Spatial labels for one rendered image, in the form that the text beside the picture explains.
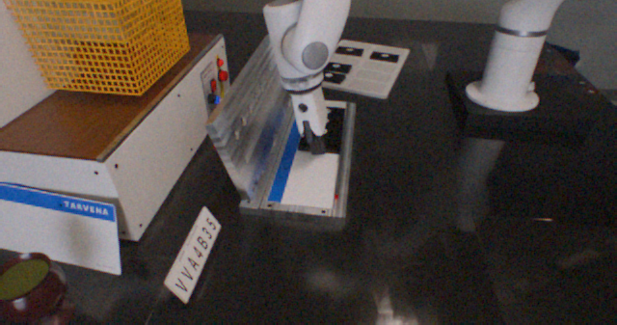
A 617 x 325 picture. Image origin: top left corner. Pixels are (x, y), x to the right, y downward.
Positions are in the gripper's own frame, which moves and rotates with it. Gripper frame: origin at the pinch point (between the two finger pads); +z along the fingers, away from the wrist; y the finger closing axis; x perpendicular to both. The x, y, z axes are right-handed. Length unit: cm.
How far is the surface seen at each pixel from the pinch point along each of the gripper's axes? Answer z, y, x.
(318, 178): 2.9, -8.2, -0.8
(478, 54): 15, 74, -50
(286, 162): 1.3, -3.8, 6.8
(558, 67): 21, 67, -75
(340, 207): 3.8, -16.2, -6.0
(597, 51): 93, 231, -170
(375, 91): 6.4, 36.0, -12.1
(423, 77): 11, 50, -28
